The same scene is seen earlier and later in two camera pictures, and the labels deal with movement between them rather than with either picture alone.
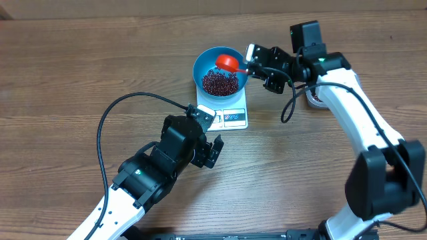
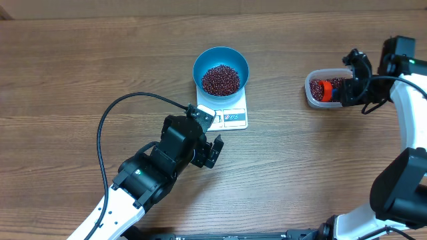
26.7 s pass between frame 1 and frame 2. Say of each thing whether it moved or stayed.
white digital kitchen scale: stayed
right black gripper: moved
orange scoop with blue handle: moved
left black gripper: stayed
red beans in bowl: stayed
